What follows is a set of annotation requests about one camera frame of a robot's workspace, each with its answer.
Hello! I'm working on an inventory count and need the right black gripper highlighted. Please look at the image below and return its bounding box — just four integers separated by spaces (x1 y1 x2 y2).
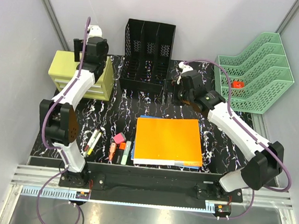
157 79 194 108

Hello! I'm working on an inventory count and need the yellow-green drawer cabinet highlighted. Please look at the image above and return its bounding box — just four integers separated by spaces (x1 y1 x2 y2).
48 51 115 101

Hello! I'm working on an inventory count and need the black magazine file holder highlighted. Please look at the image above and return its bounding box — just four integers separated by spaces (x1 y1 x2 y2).
119 19 176 93

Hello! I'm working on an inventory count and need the pink eraser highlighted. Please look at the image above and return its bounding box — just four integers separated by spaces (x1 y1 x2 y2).
114 133 126 145

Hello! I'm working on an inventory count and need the red-capped white marker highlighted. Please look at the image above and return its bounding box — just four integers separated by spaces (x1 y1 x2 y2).
85 129 99 151

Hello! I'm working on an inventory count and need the yellow-capped white marker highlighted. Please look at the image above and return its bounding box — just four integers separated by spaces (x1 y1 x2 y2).
87 132 102 156

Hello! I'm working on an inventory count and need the green clear highlighter pen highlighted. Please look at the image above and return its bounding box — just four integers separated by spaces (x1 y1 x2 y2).
84 129 100 157

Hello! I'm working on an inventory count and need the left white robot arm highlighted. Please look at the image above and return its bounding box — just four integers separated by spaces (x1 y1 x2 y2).
39 36 109 188

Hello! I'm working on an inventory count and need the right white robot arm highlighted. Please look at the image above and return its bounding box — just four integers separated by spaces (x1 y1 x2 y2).
163 69 284 200

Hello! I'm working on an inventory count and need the black marble desk mat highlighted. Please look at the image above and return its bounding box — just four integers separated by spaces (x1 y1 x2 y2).
76 55 247 174

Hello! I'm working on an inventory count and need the blue folder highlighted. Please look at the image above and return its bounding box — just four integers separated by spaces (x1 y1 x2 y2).
130 114 205 170

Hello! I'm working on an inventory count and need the orange folder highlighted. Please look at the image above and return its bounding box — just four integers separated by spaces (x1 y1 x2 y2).
133 113 207 171

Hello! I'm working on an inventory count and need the small red object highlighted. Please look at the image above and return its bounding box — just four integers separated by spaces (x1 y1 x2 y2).
231 81 245 89

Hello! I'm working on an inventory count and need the orange black highlighter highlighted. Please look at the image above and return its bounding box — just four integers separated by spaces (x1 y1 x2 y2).
113 142 126 164

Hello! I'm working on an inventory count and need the orange correction tape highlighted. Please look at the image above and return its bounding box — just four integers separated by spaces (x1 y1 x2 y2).
109 143 117 161

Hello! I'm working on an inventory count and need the green mesh file organizer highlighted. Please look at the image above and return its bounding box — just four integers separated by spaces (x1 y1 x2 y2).
214 32 295 114

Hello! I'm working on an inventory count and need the pale green highlighter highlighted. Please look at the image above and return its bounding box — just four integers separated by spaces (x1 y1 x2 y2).
121 141 131 165

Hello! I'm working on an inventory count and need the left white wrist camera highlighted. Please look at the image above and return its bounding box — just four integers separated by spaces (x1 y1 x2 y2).
88 25 102 37

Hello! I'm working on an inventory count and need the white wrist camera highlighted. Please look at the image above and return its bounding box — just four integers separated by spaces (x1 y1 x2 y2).
177 62 193 85
88 25 102 37

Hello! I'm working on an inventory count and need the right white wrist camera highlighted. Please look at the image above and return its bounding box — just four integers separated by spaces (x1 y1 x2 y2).
177 62 193 85

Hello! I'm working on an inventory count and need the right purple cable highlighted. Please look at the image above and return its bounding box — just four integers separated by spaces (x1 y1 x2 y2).
169 57 299 224

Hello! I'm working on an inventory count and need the purple cable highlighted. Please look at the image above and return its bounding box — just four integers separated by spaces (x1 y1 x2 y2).
169 57 299 224
33 14 103 224

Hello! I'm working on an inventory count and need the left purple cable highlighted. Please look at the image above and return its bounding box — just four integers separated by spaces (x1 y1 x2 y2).
33 14 103 224

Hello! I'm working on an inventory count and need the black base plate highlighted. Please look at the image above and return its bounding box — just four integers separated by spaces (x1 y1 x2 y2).
26 156 245 204

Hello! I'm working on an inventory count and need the aluminium frame rail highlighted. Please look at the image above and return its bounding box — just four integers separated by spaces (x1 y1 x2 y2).
0 164 296 224

